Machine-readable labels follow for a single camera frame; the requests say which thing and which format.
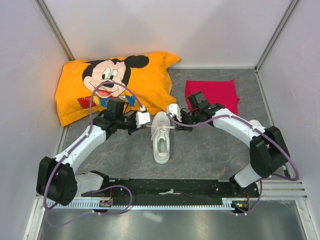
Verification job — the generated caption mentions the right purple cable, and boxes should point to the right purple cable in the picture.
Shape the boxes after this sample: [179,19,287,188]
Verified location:
[167,112,300,216]

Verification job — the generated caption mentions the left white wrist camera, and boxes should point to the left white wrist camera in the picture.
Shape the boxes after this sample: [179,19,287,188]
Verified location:
[135,105,151,128]

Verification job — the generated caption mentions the orange Mickey Mouse pillow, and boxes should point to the orange Mickey Mouse pillow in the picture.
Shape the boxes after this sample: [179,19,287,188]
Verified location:
[55,51,180,126]

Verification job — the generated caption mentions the grey slotted cable duct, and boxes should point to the grey slotted cable duct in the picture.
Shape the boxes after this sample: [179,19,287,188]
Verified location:
[54,198,235,211]

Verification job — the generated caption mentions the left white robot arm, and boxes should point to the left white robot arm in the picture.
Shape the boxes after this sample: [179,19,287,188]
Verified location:
[36,99,151,206]

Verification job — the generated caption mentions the white sneaker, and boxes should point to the white sneaker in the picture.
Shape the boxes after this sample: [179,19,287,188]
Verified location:
[149,111,175,164]
[249,119,262,127]

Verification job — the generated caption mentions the red folded cloth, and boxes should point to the red folded cloth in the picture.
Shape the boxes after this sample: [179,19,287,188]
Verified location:
[184,79,240,115]

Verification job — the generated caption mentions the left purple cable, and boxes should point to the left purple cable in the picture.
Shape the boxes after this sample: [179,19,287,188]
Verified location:
[42,81,147,227]

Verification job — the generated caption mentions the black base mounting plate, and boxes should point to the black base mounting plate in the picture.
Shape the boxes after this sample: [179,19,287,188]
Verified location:
[82,178,259,205]

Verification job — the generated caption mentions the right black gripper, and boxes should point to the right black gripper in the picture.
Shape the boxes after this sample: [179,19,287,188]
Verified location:
[174,109,201,132]

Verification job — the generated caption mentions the purple cable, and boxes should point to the purple cable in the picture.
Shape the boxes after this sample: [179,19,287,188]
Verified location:
[167,112,300,216]
[42,81,147,227]

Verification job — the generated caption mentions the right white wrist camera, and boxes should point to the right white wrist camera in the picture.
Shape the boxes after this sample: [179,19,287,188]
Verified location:
[166,103,181,122]

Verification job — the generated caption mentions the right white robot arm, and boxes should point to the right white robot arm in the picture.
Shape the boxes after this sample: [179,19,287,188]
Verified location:
[167,91,290,197]

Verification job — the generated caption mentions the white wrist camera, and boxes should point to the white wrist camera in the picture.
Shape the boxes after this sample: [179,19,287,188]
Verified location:
[135,105,151,128]
[166,103,181,122]

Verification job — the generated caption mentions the aluminium rail frame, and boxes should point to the aluminium rail frame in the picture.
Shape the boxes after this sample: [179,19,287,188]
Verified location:
[23,179,317,240]

